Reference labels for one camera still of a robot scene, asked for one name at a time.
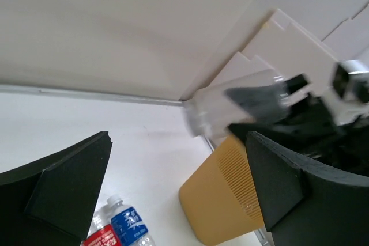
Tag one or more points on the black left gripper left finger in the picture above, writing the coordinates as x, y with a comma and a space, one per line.
54, 198

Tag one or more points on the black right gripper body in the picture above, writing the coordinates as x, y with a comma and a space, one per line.
348, 152

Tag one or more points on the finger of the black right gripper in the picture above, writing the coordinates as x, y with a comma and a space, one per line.
263, 103
268, 132

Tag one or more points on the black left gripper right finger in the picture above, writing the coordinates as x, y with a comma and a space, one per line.
306, 202

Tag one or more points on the clear unlabelled plastic bottle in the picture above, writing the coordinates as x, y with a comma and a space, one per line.
209, 112

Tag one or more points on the red label plastic bottle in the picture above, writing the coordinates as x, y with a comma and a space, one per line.
101, 232

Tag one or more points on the blue label bottle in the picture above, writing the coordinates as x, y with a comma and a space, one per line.
128, 224

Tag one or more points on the yellow mesh waste bin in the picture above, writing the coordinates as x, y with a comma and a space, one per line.
219, 199

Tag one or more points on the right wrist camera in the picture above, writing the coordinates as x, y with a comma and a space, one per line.
347, 96

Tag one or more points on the aluminium rail at back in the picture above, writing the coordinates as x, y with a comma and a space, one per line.
80, 94

